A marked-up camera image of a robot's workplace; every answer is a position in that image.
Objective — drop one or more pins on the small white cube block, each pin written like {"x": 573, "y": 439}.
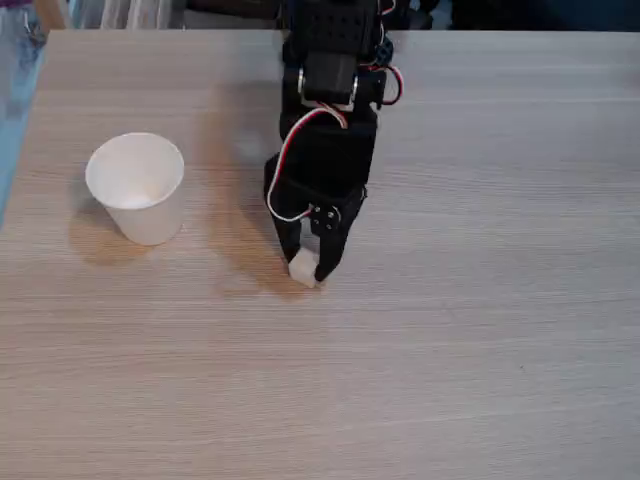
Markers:
{"x": 302, "y": 270}

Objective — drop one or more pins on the white paper cup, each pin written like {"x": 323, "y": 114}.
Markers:
{"x": 137, "y": 190}

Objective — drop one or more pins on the pale pleated curtain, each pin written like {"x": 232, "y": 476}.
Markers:
{"x": 125, "y": 12}

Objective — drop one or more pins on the person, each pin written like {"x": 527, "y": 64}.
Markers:
{"x": 17, "y": 75}

